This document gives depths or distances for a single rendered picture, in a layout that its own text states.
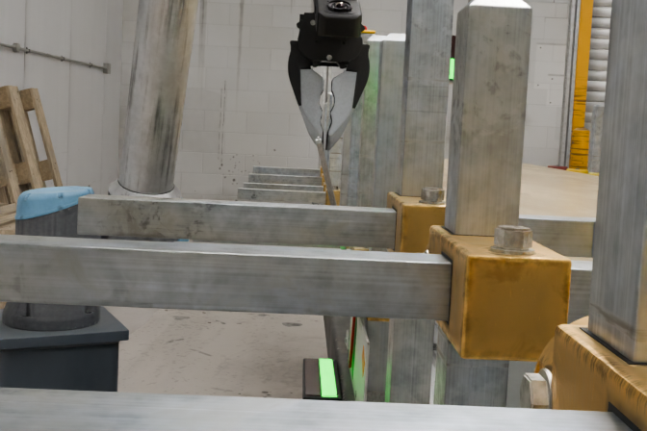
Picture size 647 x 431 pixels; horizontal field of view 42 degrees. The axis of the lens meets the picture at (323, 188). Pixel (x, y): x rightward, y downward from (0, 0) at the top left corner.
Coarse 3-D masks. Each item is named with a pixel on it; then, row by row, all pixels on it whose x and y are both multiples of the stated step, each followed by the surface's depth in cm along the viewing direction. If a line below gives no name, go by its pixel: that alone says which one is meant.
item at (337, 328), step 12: (312, 204) 371; (324, 324) 165; (336, 324) 139; (348, 324) 139; (336, 336) 132; (348, 336) 123; (336, 348) 125; (348, 348) 123; (336, 360) 120; (348, 372) 112; (348, 384) 107; (348, 396) 102; (372, 396) 98; (384, 396) 98
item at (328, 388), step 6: (324, 360) 117; (330, 360) 117; (324, 366) 114; (330, 366) 114; (324, 372) 111; (330, 372) 111; (324, 378) 109; (330, 378) 109; (324, 384) 106; (330, 384) 106; (324, 390) 104; (330, 390) 104; (336, 396) 102
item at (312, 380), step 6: (306, 360) 117; (312, 360) 117; (306, 366) 114; (312, 366) 114; (318, 366) 114; (306, 372) 111; (312, 372) 111; (318, 372) 111; (306, 378) 108; (312, 378) 108; (318, 378) 108; (306, 384) 106; (312, 384) 106; (318, 384) 106; (306, 390) 103; (312, 390) 104; (318, 390) 104
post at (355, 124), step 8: (360, 96) 145; (360, 104) 145; (360, 112) 145; (352, 120) 146; (360, 120) 146; (352, 128) 146; (352, 136) 146; (352, 144) 146; (352, 152) 146; (352, 160) 146; (352, 168) 146; (352, 176) 146; (352, 184) 146; (352, 192) 146; (352, 200) 147
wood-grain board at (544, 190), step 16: (448, 160) 372; (528, 176) 260; (544, 176) 265; (560, 176) 271; (576, 176) 276; (592, 176) 282; (528, 192) 186; (544, 192) 189; (560, 192) 191; (576, 192) 194; (592, 192) 197; (528, 208) 147; (544, 208) 148; (560, 208) 150; (576, 208) 152; (592, 208) 153
